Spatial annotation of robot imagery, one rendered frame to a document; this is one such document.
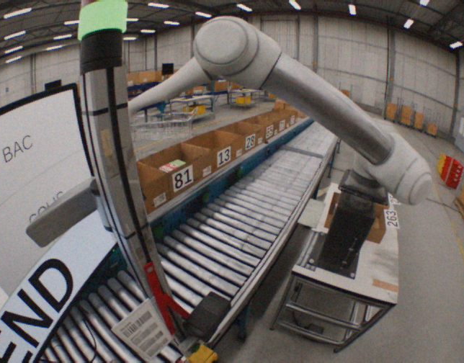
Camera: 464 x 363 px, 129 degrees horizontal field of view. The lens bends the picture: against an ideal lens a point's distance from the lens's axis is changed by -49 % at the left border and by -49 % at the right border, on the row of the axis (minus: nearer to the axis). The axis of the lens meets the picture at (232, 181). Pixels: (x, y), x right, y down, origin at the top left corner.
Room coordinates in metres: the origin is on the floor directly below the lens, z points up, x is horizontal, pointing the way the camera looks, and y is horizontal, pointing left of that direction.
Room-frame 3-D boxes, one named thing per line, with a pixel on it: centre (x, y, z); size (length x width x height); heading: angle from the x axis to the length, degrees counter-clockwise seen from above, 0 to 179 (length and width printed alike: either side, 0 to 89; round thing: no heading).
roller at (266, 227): (1.01, -0.07, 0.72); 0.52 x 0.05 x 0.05; 58
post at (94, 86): (0.19, 0.12, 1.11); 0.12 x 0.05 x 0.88; 148
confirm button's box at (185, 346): (0.17, 0.10, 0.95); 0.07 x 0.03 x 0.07; 148
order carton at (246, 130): (1.86, -0.06, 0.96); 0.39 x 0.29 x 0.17; 148
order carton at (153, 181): (0.87, 0.56, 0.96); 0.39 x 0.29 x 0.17; 148
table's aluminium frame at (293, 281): (0.86, -0.79, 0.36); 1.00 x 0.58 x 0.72; 148
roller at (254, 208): (1.12, -0.13, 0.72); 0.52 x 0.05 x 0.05; 58
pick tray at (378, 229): (0.92, -0.77, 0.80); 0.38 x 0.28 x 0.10; 60
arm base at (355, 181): (0.68, -0.56, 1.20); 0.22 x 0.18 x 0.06; 144
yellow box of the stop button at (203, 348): (0.19, 0.05, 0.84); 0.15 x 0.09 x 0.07; 148
